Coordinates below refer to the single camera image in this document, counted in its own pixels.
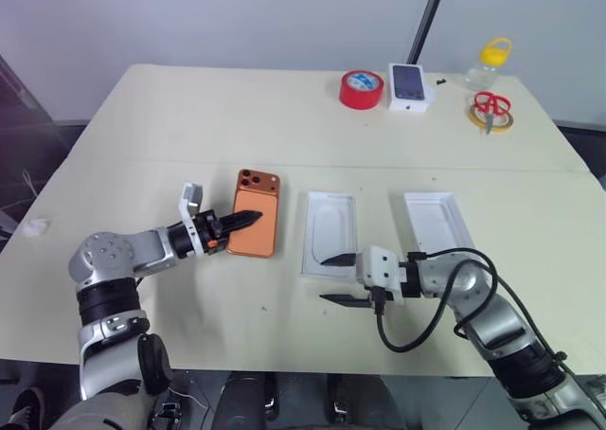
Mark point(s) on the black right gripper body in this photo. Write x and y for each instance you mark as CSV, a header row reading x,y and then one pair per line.
x,y
380,298

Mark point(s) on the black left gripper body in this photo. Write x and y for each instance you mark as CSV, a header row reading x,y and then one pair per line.
x,y
207,228

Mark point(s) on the orange smartphone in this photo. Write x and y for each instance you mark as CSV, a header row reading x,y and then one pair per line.
x,y
255,202

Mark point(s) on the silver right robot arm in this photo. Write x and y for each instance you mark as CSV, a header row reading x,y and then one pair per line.
x,y
492,316

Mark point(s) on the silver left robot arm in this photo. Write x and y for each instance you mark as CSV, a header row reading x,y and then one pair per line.
x,y
106,255

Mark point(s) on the white phone box base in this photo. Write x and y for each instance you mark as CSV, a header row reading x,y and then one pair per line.
x,y
329,231

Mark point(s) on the white phone box lid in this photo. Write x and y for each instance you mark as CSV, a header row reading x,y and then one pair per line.
x,y
438,221

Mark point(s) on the white box with phone print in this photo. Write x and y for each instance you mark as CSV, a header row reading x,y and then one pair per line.
x,y
409,89

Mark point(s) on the clear jar with yellow lid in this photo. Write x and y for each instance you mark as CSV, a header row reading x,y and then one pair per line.
x,y
487,65

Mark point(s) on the dark rounded shape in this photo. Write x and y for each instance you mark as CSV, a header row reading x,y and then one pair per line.
x,y
248,397

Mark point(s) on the crumpled white paper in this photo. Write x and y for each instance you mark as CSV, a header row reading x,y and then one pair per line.
x,y
38,226

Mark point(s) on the red tape roll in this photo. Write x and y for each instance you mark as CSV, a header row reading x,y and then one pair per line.
x,y
361,89

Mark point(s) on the yellow tape roll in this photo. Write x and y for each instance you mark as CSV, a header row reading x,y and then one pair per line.
x,y
478,118

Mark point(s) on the black metal pole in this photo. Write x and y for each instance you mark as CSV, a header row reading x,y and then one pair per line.
x,y
428,18

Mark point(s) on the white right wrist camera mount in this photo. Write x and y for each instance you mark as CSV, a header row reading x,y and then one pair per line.
x,y
381,269

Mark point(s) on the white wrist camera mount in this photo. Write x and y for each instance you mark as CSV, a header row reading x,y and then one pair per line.
x,y
190,198
381,269

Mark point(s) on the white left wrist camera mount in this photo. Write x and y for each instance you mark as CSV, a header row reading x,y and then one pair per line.
x,y
190,198

